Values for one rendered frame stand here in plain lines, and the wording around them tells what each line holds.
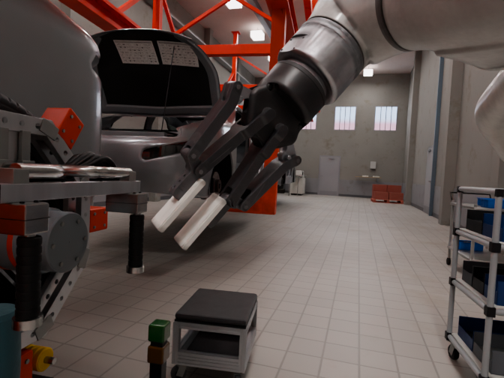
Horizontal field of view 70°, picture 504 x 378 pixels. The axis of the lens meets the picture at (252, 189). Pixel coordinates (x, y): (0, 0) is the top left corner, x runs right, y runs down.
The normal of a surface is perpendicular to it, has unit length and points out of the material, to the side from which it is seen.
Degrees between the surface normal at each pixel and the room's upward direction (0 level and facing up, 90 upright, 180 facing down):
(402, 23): 130
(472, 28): 153
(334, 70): 98
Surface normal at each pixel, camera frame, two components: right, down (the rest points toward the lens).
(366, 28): -0.65, 0.65
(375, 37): -0.54, 0.82
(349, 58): 0.52, 0.28
